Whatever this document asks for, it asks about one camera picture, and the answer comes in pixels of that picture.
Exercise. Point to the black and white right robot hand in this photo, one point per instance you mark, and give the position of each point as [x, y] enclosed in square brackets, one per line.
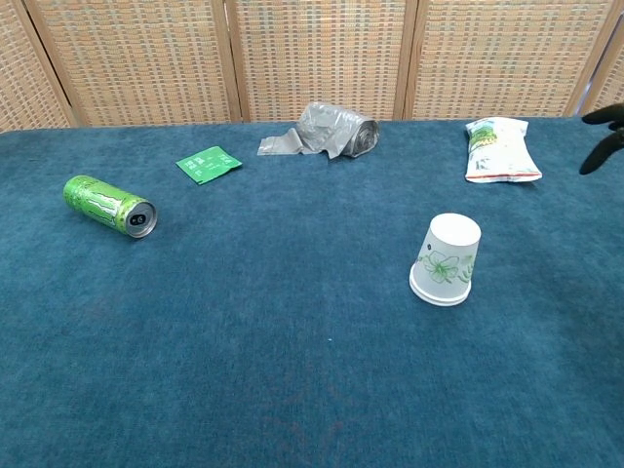
[604, 113]

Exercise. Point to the white paper cup green flower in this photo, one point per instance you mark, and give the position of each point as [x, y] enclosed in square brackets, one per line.
[451, 244]

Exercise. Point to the white snack bag green print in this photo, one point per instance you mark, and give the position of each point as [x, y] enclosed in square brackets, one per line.
[499, 151]

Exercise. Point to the grey trash bag roll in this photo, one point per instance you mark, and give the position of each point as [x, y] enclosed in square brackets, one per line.
[336, 131]

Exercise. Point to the woven wooden folding screen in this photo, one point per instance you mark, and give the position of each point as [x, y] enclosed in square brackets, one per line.
[312, 58]

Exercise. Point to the blue table cloth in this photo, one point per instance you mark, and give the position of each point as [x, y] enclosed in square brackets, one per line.
[273, 317]

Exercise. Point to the green flat sachet packet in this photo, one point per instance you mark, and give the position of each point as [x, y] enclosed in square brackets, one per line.
[208, 165]

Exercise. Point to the green energy drink can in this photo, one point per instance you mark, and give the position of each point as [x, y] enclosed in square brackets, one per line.
[97, 202]

